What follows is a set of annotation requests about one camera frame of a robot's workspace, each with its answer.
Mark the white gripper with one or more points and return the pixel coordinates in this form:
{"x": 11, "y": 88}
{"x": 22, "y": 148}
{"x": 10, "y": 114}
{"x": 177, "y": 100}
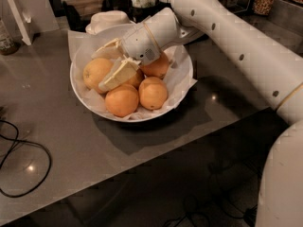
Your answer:
{"x": 137, "y": 44}

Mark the large pale orange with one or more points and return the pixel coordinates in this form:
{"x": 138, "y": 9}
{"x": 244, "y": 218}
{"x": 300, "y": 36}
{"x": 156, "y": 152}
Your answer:
{"x": 95, "y": 71}

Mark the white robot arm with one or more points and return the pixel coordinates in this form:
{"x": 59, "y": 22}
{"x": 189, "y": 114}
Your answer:
{"x": 274, "y": 70}

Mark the white bowl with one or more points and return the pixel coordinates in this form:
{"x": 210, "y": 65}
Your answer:
{"x": 183, "y": 70}

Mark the small orange centre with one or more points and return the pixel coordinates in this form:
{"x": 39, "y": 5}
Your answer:
{"x": 136, "y": 80}

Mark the orange back right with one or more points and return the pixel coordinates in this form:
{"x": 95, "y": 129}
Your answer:
{"x": 158, "y": 68}

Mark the orange front left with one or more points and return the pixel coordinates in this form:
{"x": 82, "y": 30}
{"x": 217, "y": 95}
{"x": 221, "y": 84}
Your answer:
{"x": 122, "y": 101}

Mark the white stacked bowls behind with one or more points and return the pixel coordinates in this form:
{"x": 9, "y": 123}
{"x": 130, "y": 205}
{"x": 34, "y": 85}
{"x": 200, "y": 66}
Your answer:
{"x": 103, "y": 20}

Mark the orange front right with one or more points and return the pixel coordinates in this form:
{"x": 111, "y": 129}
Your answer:
{"x": 153, "y": 93}

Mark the white paper liner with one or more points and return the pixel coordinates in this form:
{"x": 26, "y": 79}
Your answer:
{"x": 180, "y": 76}

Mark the brown tray stack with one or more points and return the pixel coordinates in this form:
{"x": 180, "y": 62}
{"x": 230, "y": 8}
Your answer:
{"x": 83, "y": 0}

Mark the black cup with napkins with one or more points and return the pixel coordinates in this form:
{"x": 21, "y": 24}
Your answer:
{"x": 142, "y": 9}

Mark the white stand board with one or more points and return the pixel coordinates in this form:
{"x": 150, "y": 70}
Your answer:
{"x": 22, "y": 20}

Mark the bottle at left edge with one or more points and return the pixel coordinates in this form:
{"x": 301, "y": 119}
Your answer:
{"x": 7, "y": 44}

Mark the jar of nuts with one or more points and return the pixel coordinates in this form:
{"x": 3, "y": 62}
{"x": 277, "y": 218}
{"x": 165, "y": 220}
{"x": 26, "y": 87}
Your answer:
{"x": 262, "y": 7}

